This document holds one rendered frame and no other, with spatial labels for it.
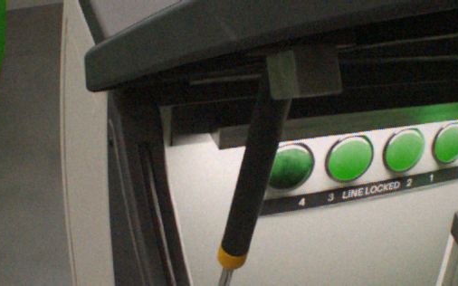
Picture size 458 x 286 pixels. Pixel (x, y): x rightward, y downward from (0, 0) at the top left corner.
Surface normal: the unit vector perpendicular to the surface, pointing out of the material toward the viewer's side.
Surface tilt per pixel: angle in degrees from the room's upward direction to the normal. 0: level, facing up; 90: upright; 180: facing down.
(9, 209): 0
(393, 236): 90
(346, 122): 90
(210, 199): 90
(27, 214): 0
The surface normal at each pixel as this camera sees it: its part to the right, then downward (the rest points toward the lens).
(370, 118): 0.30, 0.50
